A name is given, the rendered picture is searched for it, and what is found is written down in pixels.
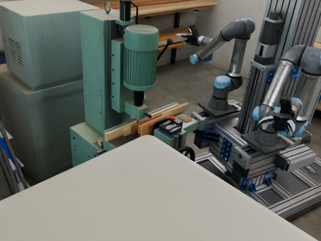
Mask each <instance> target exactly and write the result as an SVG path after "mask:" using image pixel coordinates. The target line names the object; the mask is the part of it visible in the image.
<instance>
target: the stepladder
mask: <svg viewBox="0 0 321 241"><path fill-rule="evenodd" d="M9 139H12V140H13V141H14V139H13V137H12V136H11V135H10V134H9V133H8V132H7V131H6V130H5V129H4V127H3V124H2V122H1V119H0V148H1V151H2V153H3V156H4V158H3V157H2V154H1V151H0V165H1V168H2V171H3V173H4V176H5V179H6V181H7V184H8V187H9V189H10V192H11V195H15V194H16V193H15V190H14V187H15V189H16V191H17V193H19V192H21V191H23V190H25V189H28V188H30V185H29V184H28V183H27V182H26V181H25V178H24V176H23V174H22V171H21V168H22V167H23V168H25V167H24V165H23V164H22V163H21V162H20V161H19V159H18V158H17V157H16V156H15V154H14V151H13V149H12V146H11V144H10V141H9ZM6 166H7V167H8V170H9V173H10V175H11V178H12V181H13V184H12V182H11V178H10V176H9V173H8V170H7V167H6ZM13 185H14V187H13Z"/></svg>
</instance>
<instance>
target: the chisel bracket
mask: <svg viewBox="0 0 321 241"><path fill-rule="evenodd" d="M148 110H149V107H148V106H146V105H145V104H143V105H142V106H135V105H134V98H132V99H128V100H126V101H124V111H125V112H126V113H128V114H129V115H131V116H132V117H134V118H136V119H138V120H141V119H144V118H146V117H148V116H146V115H144V114H143V113H146V114H148Z"/></svg>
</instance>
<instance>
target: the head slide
mask: <svg viewBox="0 0 321 241"><path fill-rule="evenodd" d="M123 83H124V34H123V37H121V38H116V39H111V108H112V109H114V110H115V111H117V112H119V113H121V112H124V101H126V100H128V99H132V98H134V90H131V89H128V88H126V87H125V86H124V84H123Z"/></svg>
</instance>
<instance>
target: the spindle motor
mask: <svg viewBox="0 0 321 241"><path fill-rule="evenodd" d="M158 44H159V30H158V29H157V28H155V27H153V26H148V25H130V26H127V27H126V28H125V35H124V83H123V84H124V86H125V87H126V88H128V89H131V90H136V91H146V90H150V89H153V88H154V87H155V83H156V69H157V56H158Z"/></svg>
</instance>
